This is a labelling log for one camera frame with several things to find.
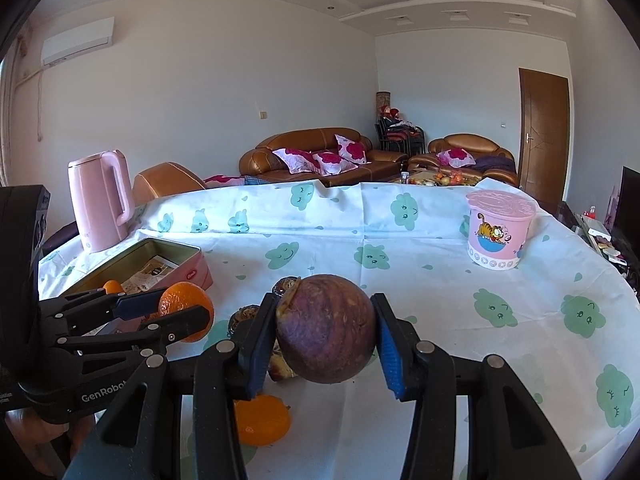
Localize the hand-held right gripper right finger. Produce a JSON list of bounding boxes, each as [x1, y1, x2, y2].
[[370, 292, 583, 480]]

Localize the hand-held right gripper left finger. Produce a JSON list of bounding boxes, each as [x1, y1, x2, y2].
[[62, 292, 281, 480]]

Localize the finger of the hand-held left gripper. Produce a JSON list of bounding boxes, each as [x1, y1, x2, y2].
[[55, 305, 211, 356], [40, 287, 166, 333]]

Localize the brown patterned cube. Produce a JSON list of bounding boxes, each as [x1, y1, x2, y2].
[[267, 340, 297, 382]]

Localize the brown shiny fruit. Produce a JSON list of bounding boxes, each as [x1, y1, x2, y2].
[[228, 306, 262, 341], [271, 276, 302, 297]]

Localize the pink tin box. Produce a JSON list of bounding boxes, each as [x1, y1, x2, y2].
[[60, 237, 213, 333]]

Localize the purple passion fruit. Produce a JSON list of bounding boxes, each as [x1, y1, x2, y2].
[[276, 274, 377, 386]]

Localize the person's left hand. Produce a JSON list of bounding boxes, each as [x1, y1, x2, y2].
[[2, 407, 98, 478]]

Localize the printed paper packet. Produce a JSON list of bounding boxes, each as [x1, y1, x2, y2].
[[122, 255, 178, 293]]

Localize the white cloud-print tablecloth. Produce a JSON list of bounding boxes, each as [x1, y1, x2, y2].
[[37, 180, 640, 480]]

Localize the dark purple stool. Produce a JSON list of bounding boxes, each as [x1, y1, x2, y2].
[[42, 225, 81, 253]]

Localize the pink electric kettle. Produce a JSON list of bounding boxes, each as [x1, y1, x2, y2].
[[67, 149, 136, 253]]

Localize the white pink flower pillow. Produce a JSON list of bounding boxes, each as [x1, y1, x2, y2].
[[311, 150, 358, 177], [271, 147, 321, 175], [202, 174, 246, 190], [334, 134, 372, 165], [436, 149, 477, 168]]

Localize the pink cartoon cup with lid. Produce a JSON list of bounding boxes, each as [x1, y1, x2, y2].
[[466, 189, 540, 271]]

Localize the coffee table with snacks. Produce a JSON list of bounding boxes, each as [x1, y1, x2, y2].
[[390, 167, 483, 188]]

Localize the purple blanket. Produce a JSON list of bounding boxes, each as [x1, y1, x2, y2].
[[472, 155, 517, 173]]

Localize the stacked dark chairs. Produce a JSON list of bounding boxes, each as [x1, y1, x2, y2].
[[375, 115, 427, 156]]

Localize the brown leather sofa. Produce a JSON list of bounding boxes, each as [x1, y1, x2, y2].
[[238, 127, 408, 188]]

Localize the pale window curtain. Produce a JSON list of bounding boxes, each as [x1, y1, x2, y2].
[[0, 27, 33, 188]]

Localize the brown leather armchair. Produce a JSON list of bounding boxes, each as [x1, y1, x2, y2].
[[407, 133, 518, 186]]

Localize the cluttered television cabinet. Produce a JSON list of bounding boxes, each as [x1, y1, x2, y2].
[[555, 200, 640, 296]]

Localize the white air conditioner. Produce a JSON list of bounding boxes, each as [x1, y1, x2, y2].
[[40, 16, 116, 67]]

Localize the brown wooden door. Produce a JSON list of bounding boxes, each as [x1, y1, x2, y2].
[[517, 67, 571, 203]]

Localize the black television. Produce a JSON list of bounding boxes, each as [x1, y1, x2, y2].
[[612, 166, 640, 261]]

